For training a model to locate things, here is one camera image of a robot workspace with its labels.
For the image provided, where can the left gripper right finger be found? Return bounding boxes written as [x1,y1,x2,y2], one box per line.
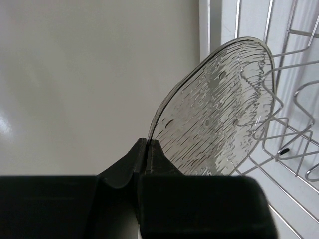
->
[138,140,277,239]

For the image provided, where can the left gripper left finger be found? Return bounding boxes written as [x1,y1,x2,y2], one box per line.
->
[0,138,146,239]

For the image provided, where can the clear glass plate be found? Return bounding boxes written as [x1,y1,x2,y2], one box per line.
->
[148,37,276,176]

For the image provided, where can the chrome wire dish rack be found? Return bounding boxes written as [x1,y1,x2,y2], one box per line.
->
[205,0,319,200]

